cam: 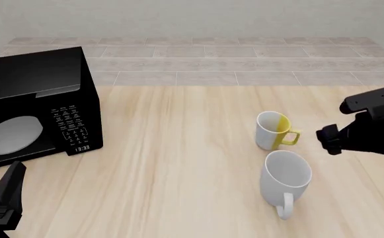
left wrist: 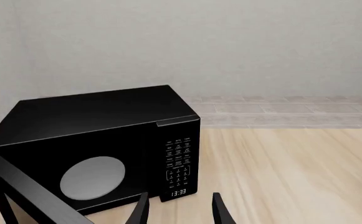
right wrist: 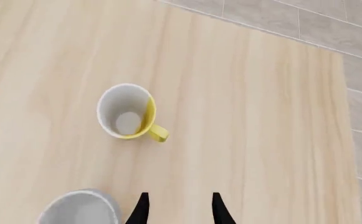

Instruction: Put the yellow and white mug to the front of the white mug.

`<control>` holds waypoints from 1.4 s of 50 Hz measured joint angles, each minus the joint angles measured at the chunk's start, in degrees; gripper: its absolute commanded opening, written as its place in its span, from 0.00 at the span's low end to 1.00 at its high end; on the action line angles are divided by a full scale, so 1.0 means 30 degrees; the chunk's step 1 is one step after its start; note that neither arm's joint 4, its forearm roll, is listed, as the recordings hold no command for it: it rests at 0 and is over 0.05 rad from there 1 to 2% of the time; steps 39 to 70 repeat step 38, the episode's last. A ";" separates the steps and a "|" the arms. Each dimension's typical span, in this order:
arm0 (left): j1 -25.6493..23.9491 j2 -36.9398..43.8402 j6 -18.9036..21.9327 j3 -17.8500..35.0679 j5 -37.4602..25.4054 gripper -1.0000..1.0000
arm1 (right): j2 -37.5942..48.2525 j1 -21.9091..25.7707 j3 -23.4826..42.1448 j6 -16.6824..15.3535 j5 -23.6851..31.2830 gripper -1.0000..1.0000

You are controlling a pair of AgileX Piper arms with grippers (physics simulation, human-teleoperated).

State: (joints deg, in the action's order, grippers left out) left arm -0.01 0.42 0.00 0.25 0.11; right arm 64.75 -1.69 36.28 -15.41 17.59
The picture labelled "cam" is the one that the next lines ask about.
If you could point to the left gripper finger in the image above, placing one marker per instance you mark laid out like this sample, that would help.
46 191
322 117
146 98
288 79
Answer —
8 188

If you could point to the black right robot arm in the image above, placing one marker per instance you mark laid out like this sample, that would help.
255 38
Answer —
373 138

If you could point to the black microwave oven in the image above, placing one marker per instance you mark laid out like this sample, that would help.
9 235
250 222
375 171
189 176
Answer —
79 81

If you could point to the yellow and white mug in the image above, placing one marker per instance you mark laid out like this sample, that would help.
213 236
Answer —
267 135

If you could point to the grey round turntable plate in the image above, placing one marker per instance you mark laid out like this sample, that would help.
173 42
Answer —
11 135

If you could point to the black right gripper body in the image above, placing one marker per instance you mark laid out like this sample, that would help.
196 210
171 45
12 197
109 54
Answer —
330 138

